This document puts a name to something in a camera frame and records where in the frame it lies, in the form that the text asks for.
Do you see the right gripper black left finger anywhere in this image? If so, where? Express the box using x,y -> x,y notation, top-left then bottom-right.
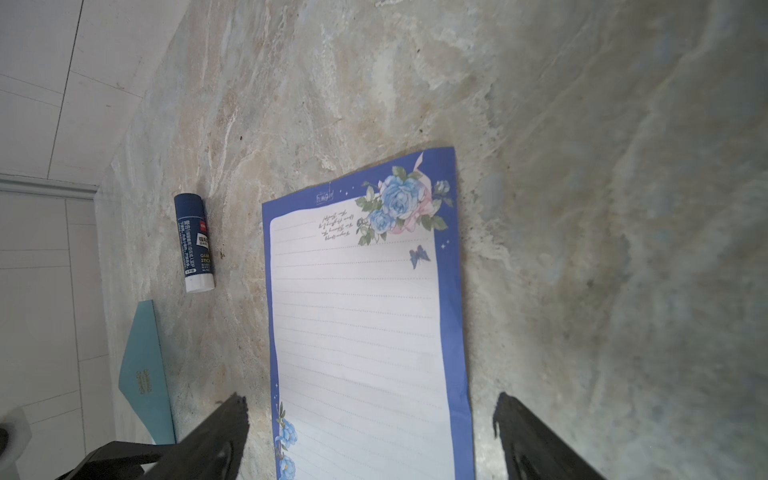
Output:
61,394 -> 249,479

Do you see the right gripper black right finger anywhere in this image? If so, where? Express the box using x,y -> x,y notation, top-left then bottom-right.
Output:
493,392 -> 605,480

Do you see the teal paper envelope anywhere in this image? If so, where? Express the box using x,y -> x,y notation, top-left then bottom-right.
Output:
118,300 -> 177,445

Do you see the blue bordered floral letter paper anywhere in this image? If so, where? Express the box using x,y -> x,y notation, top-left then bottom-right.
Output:
262,147 -> 475,479

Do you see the blue white glue stick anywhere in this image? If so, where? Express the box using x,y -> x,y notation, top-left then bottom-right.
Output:
174,193 -> 215,293

